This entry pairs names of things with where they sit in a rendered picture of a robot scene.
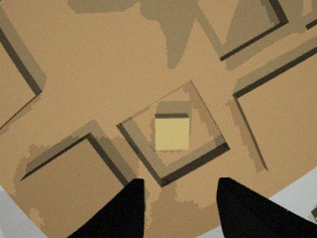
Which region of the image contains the tan block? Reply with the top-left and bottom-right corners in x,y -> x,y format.
156,114 -> 190,151
312,207 -> 317,222

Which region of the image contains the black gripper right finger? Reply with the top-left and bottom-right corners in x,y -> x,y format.
215,178 -> 317,238

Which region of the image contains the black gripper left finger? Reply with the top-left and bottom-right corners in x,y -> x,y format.
67,178 -> 146,238

